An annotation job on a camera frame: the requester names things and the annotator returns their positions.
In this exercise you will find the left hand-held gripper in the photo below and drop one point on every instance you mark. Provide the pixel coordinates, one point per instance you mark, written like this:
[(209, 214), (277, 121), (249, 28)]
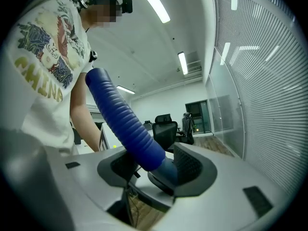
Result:
[(104, 138)]

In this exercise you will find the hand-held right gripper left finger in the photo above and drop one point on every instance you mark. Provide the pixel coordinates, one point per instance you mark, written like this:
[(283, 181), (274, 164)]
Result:
[(113, 172)]

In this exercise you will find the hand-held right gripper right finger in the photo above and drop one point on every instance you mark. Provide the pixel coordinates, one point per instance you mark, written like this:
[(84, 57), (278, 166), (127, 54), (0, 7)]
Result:
[(195, 174)]

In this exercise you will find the blue mop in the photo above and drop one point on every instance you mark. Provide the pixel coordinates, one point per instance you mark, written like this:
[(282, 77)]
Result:
[(120, 114)]

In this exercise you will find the person's left forearm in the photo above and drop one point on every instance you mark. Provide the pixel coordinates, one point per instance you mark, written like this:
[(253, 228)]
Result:
[(84, 124)]

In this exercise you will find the wooden plank floor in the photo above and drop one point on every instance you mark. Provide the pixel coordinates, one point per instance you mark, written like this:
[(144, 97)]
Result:
[(211, 144)]

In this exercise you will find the office chair with grey jacket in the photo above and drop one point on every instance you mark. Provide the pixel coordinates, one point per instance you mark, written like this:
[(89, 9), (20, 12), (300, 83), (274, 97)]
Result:
[(188, 129)]

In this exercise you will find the black mesh office chair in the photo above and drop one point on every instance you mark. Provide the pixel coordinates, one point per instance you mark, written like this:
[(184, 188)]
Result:
[(164, 133)]

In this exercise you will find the dark glass door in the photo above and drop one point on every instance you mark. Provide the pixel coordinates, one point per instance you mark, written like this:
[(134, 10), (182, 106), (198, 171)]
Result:
[(199, 117)]

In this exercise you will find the white ceiling tube light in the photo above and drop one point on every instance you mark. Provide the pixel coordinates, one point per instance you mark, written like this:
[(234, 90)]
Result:
[(125, 89), (183, 63), (154, 3)]

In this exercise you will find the wide white venetian blind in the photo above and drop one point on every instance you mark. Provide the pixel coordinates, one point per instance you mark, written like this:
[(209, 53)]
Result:
[(269, 93)]

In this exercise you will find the ceiling air vent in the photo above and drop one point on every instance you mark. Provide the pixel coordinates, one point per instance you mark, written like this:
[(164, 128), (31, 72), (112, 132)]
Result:
[(194, 62)]

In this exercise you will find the white printed t-shirt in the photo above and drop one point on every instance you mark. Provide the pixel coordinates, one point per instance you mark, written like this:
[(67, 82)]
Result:
[(43, 68)]

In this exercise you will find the person's head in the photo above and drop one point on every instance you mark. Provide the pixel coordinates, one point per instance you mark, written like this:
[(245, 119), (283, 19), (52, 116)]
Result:
[(101, 16)]

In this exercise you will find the black head camera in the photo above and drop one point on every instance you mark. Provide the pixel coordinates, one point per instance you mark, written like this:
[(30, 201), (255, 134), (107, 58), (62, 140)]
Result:
[(127, 5)]

